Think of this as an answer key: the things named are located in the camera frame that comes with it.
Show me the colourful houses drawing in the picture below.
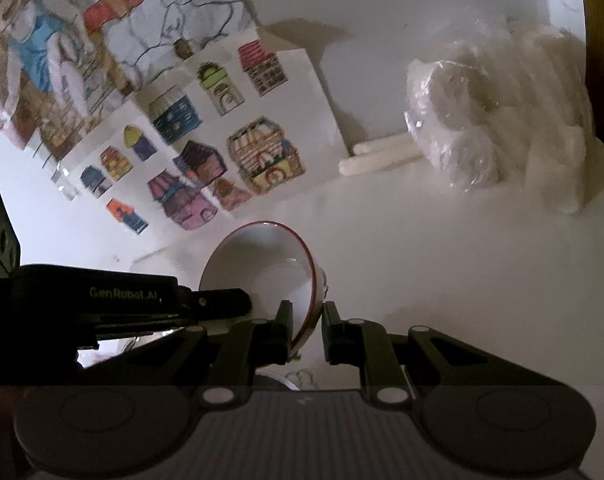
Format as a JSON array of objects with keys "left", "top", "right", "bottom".
[{"left": 52, "top": 35, "right": 348, "bottom": 241}]

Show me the cartoon child with fan drawing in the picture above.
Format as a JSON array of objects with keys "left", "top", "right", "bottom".
[{"left": 0, "top": 0, "right": 263, "bottom": 163}]

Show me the white foam block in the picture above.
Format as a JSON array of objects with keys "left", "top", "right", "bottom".
[{"left": 527, "top": 125, "right": 585, "bottom": 216}]

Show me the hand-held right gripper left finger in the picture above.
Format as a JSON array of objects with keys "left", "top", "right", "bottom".
[{"left": 97, "top": 300, "right": 294, "bottom": 412}]

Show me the clear bag of white rolls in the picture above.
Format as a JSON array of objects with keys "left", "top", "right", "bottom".
[{"left": 404, "top": 15, "right": 583, "bottom": 193}]

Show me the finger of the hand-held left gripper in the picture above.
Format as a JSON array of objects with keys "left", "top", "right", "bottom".
[
  {"left": 96, "top": 317, "right": 249, "bottom": 345},
  {"left": 181, "top": 287, "right": 253, "bottom": 320}
]

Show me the small white red-rimmed bowl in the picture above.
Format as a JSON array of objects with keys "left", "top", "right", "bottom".
[{"left": 199, "top": 220, "right": 329, "bottom": 359}]

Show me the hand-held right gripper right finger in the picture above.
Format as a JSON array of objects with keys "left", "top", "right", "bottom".
[{"left": 321, "top": 300, "right": 549, "bottom": 409}]

